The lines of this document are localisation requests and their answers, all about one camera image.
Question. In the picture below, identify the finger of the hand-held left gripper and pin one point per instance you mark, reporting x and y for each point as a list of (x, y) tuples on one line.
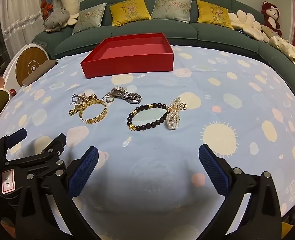
[(16, 136), (55, 143)]

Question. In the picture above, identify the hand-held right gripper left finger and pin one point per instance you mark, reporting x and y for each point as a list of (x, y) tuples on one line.
[(83, 172)]

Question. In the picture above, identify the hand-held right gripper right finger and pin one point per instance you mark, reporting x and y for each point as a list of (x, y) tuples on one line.
[(213, 170)]

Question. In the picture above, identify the silver hook earring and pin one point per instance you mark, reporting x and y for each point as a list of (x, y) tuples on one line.
[(75, 100)]

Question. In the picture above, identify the gold braided bangle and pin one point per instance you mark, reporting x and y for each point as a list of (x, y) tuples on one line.
[(97, 102)]

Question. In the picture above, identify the red cardboard box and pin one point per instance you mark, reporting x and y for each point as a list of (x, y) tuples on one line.
[(127, 52)]

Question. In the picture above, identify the brown flat pouch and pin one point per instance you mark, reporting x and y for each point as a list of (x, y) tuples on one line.
[(40, 71)]

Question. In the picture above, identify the white machine with wooden disc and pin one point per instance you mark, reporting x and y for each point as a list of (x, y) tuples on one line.
[(28, 65)]

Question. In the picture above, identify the white sheer curtain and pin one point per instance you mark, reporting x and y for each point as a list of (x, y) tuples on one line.
[(20, 17)]

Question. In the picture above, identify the grey pig plush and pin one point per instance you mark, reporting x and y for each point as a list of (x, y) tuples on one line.
[(56, 20)]

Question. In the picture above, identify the grey-green embroidered cushion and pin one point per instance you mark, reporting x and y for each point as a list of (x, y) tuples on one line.
[(90, 17), (172, 7)]

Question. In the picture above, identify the red hanging ornament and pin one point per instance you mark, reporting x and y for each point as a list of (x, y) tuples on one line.
[(47, 8)]

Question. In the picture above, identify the dark blue sequin cloth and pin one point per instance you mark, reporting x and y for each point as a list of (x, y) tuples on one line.
[(243, 33)]

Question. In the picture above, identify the cream quilted blanket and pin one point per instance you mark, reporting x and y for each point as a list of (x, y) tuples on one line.
[(290, 51)]

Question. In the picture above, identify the white llama plush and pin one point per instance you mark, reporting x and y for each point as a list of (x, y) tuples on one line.
[(68, 1)]

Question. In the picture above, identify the dark green sofa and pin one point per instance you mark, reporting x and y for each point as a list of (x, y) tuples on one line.
[(147, 33)]

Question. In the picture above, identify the small beige pillow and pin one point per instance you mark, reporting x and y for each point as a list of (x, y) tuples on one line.
[(268, 31)]

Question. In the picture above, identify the white flower-shaped cushion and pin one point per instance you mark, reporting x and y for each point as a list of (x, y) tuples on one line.
[(245, 21)]

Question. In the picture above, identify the yellow embroidered cushion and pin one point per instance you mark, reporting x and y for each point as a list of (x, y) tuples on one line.
[(213, 13), (128, 10)]

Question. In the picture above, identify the red monkey plush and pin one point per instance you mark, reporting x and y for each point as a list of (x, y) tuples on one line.
[(271, 16)]

